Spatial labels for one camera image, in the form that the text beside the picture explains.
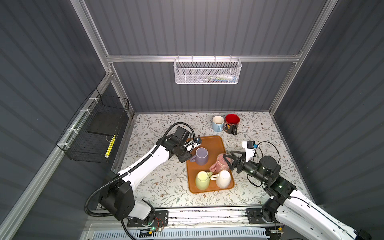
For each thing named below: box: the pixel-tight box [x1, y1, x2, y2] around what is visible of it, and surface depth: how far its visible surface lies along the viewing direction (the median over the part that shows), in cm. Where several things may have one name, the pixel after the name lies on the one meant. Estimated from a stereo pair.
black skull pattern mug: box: [223, 113, 241, 136], surface depth 105 cm
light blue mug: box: [212, 115, 225, 133], surface depth 105 cm
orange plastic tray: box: [186, 180, 234, 194], surface depth 84 cm
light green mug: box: [195, 170, 213, 191], surface depth 80 cm
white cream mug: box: [210, 170, 231, 189], surface depth 80 cm
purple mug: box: [190, 147, 209, 166], surface depth 91 cm
